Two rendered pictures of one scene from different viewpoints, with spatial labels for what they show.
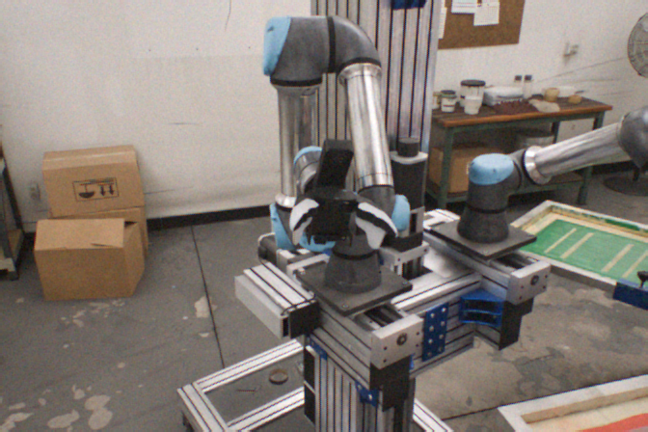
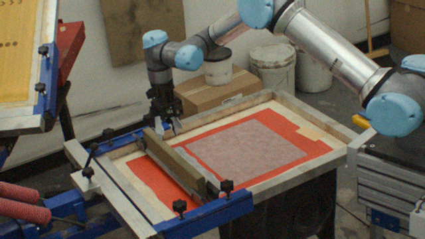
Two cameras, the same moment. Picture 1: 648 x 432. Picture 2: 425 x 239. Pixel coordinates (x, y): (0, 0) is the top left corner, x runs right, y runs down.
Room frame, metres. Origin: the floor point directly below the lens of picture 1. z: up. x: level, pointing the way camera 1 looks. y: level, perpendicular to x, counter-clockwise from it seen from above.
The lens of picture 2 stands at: (2.97, -1.22, 2.20)
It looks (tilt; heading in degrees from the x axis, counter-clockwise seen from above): 28 degrees down; 171
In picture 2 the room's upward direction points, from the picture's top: 8 degrees counter-clockwise
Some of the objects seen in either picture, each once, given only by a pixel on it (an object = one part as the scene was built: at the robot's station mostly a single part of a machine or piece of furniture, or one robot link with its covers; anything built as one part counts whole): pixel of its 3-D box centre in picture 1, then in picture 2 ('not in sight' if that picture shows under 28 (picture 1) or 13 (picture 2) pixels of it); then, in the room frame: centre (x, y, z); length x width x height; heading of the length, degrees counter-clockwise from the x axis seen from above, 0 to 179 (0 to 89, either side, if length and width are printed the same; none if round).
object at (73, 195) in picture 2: not in sight; (72, 202); (1.13, -1.42, 1.02); 0.17 x 0.06 x 0.05; 108
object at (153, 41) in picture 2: not in sight; (157, 50); (1.05, -1.07, 1.42); 0.09 x 0.08 x 0.11; 39
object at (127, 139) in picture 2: not in sight; (132, 143); (0.77, -1.20, 0.97); 0.30 x 0.05 x 0.07; 108
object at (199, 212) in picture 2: not in sight; (206, 216); (1.30, -1.03, 0.97); 0.30 x 0.05 x 0.07; 108
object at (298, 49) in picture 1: (299, 143); not in sight; (1.27, 0.07, 1.63); 0.15 x 0.12 x 0.55; 99
